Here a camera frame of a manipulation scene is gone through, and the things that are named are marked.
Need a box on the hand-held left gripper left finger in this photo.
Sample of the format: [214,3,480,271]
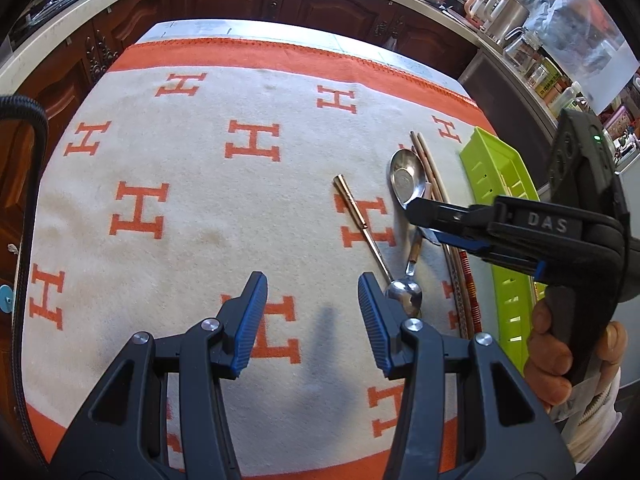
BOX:
[50,271,269,480]

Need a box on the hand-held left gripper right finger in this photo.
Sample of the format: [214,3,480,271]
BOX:
[357,271,577,480]

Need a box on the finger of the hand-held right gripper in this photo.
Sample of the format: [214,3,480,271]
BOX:
[404,196,497,236]
[419,226,547,279]

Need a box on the wide steel spoon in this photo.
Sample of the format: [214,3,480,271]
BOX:
[389,148,432,278]

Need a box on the green plastic tray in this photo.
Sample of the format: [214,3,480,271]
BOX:
[459,126,546,376]

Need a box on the person's right hand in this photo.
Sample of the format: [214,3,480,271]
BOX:
[522,300,628,417]

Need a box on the cream chopstick red striped end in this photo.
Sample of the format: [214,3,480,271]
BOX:
[417,133,483,328]

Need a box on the brown wooden chopstick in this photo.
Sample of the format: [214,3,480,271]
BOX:
[410,131,473,336]

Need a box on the orange and beige printed blanket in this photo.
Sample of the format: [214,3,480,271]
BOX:
[20,35,493,480]

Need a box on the stainless steel appliance front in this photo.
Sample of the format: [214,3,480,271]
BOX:
[459,52,557,197]

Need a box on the glass jar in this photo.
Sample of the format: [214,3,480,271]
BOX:
[504,30,542,73]

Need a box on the electric kettle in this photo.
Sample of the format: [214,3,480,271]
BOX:
[487,0,531,45]

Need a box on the clear plastic bag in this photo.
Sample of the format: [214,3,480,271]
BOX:
[525,0,640,117]

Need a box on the white stone countertop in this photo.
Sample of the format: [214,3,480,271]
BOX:
[0,0,561,126]

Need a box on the black gas stove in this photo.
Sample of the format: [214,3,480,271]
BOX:
[9,0,87,47]

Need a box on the gold handled steel spoon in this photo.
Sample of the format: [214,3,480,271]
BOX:
[334,174,425,317]

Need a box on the pink handled jug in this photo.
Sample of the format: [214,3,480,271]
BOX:
[464,0,507,27]

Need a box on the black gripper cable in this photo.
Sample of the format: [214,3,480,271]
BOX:
[0,95,51,463]

